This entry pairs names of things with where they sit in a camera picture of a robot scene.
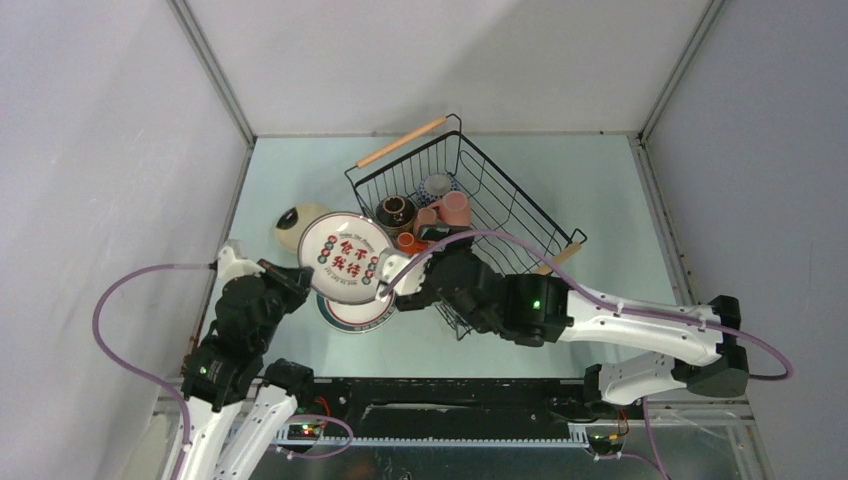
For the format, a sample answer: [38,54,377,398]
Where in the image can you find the cream plate with plum blossom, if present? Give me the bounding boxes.
[274,203,330,253]

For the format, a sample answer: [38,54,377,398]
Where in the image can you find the controller board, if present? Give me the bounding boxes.
[587,431,629,458]
[285,423,324,442]

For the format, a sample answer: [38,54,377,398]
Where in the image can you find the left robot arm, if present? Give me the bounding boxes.
[168,253,316,479]

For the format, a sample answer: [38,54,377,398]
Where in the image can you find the wooden rack handle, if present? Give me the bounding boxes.
[355,116,448,169]
[534,242,582,275]

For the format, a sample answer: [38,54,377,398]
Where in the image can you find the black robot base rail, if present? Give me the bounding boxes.
[312,377,643,443]

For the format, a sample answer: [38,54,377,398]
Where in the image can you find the large pink cup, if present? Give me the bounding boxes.
[435,191,472,227]

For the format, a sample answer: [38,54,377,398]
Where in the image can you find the green red rim plate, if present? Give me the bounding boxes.
[316,294,396,334]

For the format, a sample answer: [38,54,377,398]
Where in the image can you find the Just To Eat plate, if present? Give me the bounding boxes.
[297,212,392,305]

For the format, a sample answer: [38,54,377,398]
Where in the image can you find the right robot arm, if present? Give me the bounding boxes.
[377,228,752,418]

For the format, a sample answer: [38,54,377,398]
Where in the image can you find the blue white patterned cup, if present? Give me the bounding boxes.
[416,173,460,207]

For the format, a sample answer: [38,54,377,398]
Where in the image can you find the left controller board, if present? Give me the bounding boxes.
[285,423,324,442]

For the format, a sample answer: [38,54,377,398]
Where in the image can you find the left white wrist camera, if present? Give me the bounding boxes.
[215,239,266,282]

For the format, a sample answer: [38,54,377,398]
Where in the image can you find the right controller board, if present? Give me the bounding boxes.
[587,431,629,458]

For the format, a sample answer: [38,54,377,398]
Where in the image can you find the left wooden rack handle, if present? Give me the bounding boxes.
[355,116,448,169]

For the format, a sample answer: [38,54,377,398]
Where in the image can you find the small pink cup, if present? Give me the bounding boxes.
[412,207,439,238]

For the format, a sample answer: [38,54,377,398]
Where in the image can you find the right wooden rack handle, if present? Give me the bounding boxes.
[534,242,582,275]

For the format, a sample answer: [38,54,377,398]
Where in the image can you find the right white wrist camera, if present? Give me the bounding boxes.
[375,248,432,300]

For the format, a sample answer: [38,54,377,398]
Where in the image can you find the dark brown glazed bowl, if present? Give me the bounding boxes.
[375,195,417,238]

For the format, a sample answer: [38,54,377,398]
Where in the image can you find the orange cup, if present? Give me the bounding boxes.
[395,232,428,256]

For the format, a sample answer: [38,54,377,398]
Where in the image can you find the black wire dish rack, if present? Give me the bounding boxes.
[344,127,587,347]

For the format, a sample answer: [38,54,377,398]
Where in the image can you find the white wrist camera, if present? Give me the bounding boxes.
[215,239,266,282]
[375,248,432,300]

